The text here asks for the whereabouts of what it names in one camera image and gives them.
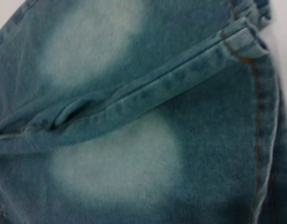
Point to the blue denim shorts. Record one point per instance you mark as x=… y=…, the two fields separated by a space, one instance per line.
x=134 y=116

